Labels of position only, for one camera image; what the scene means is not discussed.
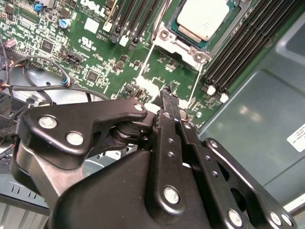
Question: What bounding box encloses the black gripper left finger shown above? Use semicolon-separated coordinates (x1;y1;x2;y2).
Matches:
10;88;189;215

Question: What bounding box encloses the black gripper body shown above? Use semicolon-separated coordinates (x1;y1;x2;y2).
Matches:
49;149;229;229

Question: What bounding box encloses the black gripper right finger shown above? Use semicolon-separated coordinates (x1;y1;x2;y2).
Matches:
171;94;298;229

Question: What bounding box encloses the metal socket cover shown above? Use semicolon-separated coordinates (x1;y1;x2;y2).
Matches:
136;39;213;108

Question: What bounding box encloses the metal locking lever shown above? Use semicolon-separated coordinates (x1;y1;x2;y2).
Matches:
153;0;171;43

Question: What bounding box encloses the silver CPU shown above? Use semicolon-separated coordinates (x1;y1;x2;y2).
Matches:
168;0;240;52

